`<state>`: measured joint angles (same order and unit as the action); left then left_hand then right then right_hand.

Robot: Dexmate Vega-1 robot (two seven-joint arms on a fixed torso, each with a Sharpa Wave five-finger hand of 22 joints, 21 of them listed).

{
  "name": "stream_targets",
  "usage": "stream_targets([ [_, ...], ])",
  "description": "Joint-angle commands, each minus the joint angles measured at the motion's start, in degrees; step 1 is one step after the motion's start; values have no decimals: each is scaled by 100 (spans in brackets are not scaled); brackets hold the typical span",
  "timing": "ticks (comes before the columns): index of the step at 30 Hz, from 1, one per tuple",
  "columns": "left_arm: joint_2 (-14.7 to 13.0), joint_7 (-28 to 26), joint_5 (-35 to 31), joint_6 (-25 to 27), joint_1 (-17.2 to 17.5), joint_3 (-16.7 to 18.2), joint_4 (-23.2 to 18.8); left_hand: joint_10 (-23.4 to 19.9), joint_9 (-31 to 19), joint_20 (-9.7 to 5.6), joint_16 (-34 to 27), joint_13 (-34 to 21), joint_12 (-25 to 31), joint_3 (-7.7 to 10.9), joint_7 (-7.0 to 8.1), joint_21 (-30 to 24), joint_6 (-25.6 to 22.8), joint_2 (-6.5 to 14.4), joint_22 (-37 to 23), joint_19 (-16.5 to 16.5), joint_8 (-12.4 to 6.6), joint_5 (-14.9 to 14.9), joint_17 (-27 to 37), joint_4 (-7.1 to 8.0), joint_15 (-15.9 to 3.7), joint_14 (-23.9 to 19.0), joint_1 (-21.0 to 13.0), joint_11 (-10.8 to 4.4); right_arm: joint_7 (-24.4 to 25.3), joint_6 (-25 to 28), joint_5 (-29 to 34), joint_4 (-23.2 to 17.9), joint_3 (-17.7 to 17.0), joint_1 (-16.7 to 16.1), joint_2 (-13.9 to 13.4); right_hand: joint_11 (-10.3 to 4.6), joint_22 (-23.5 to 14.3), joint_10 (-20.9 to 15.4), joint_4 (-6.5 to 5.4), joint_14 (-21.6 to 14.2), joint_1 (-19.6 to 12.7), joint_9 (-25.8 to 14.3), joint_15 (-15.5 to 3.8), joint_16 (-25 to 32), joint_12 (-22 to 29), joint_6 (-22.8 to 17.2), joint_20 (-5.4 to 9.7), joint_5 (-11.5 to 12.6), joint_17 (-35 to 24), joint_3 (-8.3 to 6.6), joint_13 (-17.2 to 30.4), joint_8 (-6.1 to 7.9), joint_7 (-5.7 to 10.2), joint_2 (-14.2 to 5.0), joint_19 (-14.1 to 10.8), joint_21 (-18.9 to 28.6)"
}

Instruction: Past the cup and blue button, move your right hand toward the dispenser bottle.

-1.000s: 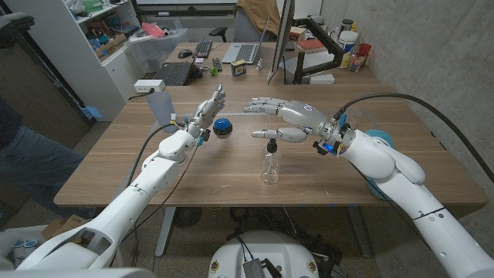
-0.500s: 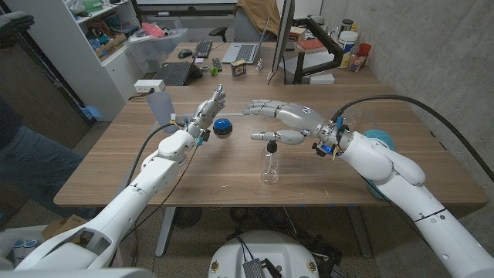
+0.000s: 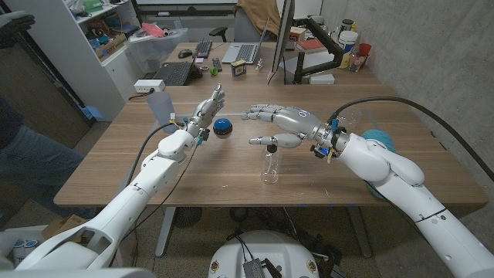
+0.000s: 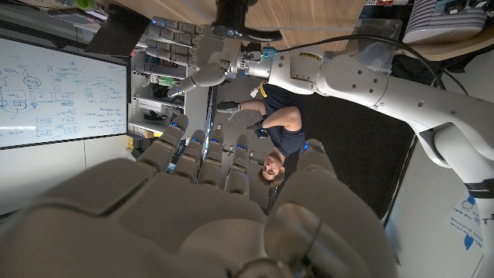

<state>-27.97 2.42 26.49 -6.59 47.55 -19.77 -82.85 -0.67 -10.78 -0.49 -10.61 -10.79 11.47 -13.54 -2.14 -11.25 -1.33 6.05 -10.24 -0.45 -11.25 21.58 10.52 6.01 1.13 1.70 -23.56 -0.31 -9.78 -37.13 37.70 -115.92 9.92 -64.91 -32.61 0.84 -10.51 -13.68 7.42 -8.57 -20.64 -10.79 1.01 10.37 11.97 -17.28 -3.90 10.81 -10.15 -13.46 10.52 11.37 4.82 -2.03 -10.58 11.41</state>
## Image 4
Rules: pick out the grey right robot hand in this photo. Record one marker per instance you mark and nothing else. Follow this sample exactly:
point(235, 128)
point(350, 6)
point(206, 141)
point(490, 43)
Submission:
point(173, 216)

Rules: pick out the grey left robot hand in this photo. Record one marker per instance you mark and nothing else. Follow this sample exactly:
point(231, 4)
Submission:
point(216, 62)

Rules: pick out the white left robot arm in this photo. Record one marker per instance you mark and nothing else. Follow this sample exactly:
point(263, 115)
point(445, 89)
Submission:
point(386, 92)

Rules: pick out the frosted translucent plastic cup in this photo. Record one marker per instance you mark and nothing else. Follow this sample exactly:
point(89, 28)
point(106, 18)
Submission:
point(372, 50)

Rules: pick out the white shelf cabinet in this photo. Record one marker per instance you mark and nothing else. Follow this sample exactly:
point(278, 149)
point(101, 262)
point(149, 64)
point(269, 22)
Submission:
point(154, 104)

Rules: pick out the person in dark shirt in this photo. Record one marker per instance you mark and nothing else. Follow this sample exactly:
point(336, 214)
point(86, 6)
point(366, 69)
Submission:
point(283, 112)

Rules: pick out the black laptop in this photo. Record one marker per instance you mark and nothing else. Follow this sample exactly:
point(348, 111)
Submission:
point(119, 32)

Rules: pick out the small green object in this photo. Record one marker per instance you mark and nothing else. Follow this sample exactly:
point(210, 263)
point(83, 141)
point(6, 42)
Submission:
point(85, 4)

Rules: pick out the whiteboard with blue writing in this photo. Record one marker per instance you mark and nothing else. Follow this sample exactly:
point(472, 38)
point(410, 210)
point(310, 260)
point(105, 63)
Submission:
point(61, 92)

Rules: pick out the white ribbed device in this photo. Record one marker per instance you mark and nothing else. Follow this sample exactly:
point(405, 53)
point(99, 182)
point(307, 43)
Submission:
point(444, 21)

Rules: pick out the paper sheet with blue marks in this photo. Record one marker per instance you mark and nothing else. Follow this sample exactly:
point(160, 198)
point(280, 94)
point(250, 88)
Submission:
point(467, 224)

